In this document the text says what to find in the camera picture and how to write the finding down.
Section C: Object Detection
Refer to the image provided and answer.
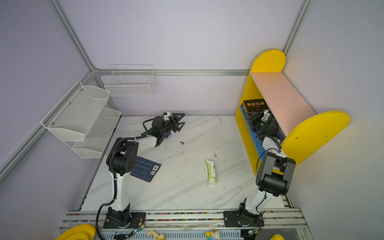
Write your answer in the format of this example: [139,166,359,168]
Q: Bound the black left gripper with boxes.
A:
[160,113,185,135]

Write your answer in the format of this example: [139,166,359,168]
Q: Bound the black deer cover book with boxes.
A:
[242,99,269,113]

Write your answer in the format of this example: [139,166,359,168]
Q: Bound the yellow cartoon cover book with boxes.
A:
[240,103,249,121]

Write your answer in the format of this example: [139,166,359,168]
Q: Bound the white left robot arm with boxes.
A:
[99,112,186,225]

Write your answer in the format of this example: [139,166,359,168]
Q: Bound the blue file near left arm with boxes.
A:
[130,156,162,183]

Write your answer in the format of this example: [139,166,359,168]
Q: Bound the yellow pink blue bookshelf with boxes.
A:
[241,49,351,165]

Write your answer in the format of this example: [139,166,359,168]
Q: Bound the white green carton box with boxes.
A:
[205,160,217,185]

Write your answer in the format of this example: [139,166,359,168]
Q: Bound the white mesh two-tier rack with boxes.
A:
[41,81,121,159]

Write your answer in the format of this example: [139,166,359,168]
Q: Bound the yellow object bottom right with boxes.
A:
[270,234,285,240]

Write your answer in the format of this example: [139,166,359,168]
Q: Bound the yellow object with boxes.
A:
[56,224,96,240]
[270,234,285,240]

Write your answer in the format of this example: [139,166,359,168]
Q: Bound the beige toy figure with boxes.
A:
[147,230,166,240]

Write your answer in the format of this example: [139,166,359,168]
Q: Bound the small colourful toy figure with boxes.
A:
[205,230,221,240]

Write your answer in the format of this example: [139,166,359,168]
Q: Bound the yellow object bottom left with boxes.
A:
[56,224,96,240]

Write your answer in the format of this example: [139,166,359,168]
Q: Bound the white wire wall basket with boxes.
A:
[104,65,157,97]

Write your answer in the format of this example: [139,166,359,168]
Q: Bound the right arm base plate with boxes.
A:
[223,211,265,228]

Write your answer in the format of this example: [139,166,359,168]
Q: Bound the aluminium front rail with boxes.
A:
[56,208,314,240]

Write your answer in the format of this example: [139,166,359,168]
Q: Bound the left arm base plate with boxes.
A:
[103,212,147,229]

